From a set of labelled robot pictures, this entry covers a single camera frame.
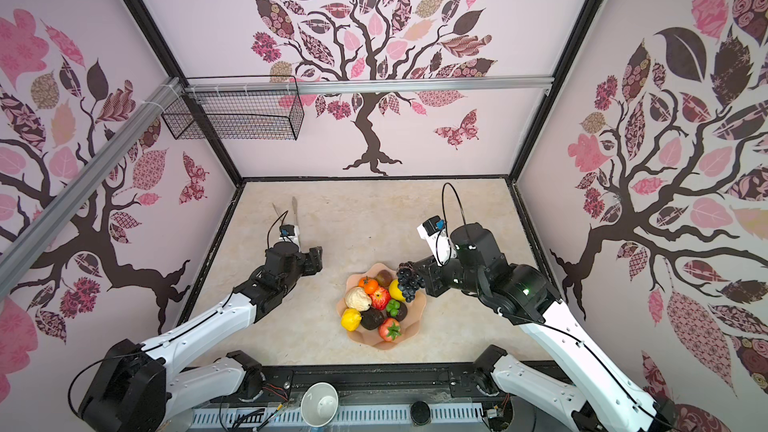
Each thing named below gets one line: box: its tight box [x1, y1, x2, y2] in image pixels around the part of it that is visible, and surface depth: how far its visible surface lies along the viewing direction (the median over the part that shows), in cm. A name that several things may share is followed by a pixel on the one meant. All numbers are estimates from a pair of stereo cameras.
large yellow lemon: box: [389, 279, 406, 302], surface depth 85 cm
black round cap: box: [410, 400, 431, 426], surface depth 63 cm
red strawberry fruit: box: [378, 318, 402, 342], surface depth 78 cm
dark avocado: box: [360, 307, 384, 330], surface depth 79 cm
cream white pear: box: [345, 286, 372, 311], surface depth 81 cm
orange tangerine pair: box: [358, 276, 378, 294], surface depth 83 cm
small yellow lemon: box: [340, 308, 362, 332], surface depth 78 cm
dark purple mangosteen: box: [386, 299, 408, 322], surface depth 83 cm
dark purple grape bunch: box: [397, 261, 426, 302], surface depth 69 cm
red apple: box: [369, 286, 391, 311], surface depth 83 cm
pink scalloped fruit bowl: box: [336, 262, 426, 350], surface depth 82 cm
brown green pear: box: [375, 269, 392, 287], surface depth 87 cm
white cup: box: [300, 381, 339, 428], surface depth 71 cm
